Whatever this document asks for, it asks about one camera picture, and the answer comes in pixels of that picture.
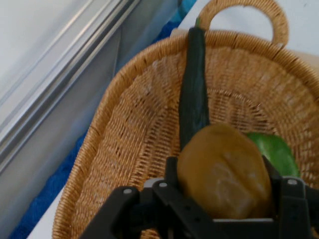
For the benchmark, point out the dark green cucumber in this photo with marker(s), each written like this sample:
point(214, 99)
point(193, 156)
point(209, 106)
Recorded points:
point(194, 99)

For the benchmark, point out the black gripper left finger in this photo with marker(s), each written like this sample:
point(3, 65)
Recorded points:
point(172, 206)

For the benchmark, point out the yellow-brown potato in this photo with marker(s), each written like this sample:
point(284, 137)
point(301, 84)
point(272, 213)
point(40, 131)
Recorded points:
point(219, 169)

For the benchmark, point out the woven wicker basket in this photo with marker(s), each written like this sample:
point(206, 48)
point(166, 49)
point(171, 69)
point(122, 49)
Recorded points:
point(139, 112)

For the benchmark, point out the aluminium frame rail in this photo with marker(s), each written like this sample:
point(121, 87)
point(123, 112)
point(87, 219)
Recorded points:
point(49, 84)

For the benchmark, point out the green bell pepper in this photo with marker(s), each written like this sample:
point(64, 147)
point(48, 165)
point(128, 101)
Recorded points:
point(276, 152)

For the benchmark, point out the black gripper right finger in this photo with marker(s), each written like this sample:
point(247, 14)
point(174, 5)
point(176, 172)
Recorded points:
point(296, 199)

